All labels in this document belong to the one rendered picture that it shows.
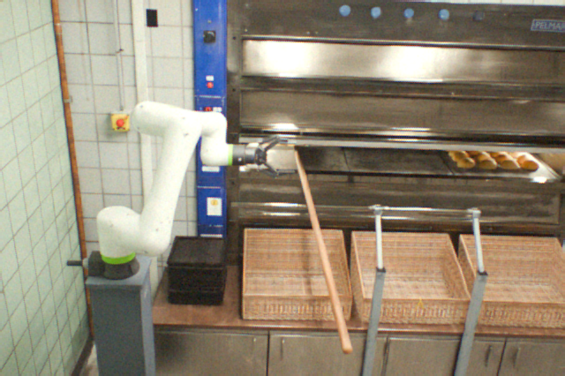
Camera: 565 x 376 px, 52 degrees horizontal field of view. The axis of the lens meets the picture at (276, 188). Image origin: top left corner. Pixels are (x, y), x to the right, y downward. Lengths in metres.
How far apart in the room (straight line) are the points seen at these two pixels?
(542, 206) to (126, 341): 2.35
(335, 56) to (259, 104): 0.46
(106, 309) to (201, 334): 0.86
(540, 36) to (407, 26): 0.66
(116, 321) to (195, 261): 0.81
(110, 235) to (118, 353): 0.51
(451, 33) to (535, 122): 0.67
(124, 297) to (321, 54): 1.53
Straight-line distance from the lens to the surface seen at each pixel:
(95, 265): 2.25
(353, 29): 2.97
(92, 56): 3.09
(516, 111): 3.29
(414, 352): 3.17
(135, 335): 2.34
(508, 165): 3.56
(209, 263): 2.96
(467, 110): 3.20
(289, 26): 2.95
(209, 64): 2.95
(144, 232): 2.03
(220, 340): 3.04
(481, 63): 3.15
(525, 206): 3.53
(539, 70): 3.26
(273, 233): 3.26
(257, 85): 2.99
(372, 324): 2.94
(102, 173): 3.28
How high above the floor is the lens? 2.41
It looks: 24 degrees down
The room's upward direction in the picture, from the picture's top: 2 degrees clockwise
